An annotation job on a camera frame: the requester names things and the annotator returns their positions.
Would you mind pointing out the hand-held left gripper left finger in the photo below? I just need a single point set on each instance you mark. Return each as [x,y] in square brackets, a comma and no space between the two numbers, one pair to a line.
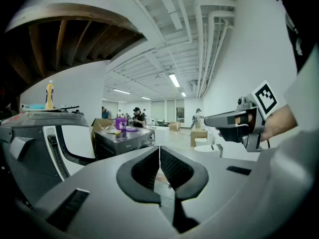
[124,177]

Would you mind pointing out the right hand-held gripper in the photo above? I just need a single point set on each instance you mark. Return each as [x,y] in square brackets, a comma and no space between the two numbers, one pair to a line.
[219,119]

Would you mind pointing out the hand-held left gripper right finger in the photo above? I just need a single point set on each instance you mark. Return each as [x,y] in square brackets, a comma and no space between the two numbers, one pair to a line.
[197,180]

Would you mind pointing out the person's right forearm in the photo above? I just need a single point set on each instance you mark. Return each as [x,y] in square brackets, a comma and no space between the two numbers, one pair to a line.
[279,121]

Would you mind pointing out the open cardboard box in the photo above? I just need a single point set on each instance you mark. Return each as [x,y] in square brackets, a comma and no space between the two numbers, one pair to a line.
[99,126]

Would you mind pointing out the grey and white machine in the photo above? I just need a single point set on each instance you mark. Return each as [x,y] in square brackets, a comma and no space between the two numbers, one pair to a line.
[32,153]

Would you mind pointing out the person's right hand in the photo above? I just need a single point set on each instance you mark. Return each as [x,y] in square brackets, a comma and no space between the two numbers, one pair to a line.
[230,134]

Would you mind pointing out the black box appliance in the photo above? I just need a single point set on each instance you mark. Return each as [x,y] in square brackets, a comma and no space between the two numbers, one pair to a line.
[124,142]

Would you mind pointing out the long ceiling light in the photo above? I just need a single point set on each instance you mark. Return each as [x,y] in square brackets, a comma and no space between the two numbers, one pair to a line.
[146,98]
[121,91]
[174,80]
[183,94]

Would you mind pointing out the yellow cloth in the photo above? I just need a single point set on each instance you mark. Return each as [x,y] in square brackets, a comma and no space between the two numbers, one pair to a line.
[114,132]

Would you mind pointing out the purple lid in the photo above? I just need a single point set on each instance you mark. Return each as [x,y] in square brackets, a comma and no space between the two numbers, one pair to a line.
[131,129]

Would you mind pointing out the purple cup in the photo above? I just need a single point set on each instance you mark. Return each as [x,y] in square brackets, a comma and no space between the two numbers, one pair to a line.
[120,123]

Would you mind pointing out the white ceiling pipes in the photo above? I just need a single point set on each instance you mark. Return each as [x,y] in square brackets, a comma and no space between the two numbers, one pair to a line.
[210,46]

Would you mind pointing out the person's white shirt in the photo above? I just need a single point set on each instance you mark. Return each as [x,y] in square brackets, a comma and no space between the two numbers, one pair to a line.
[306,103]

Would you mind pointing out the yellow bottle with white cap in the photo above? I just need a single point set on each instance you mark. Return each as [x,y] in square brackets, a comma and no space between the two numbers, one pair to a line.
[49,96]

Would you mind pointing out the blue cloth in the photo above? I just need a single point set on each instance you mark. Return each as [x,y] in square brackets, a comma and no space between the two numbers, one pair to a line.
[37,106]

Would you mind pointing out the brown wooden curved structure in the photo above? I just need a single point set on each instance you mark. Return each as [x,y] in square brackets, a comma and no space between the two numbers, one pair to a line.
[74,11]

